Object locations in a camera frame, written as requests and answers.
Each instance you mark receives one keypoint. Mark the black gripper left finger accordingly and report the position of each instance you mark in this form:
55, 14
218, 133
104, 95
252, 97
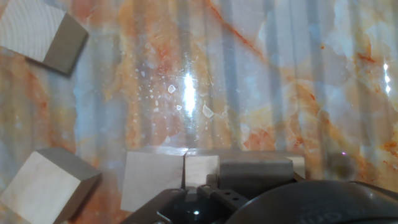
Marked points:
217, 199

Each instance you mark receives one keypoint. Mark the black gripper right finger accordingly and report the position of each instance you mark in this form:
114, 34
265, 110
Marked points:
299, 178

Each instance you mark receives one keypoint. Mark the light wooden cube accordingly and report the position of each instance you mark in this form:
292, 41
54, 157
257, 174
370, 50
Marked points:
255, 169
200, 169
31, 31
40, 189
150, 177
299, 166

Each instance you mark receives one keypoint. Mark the orange marble pattern mat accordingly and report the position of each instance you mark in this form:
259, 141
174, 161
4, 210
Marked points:
280, 77

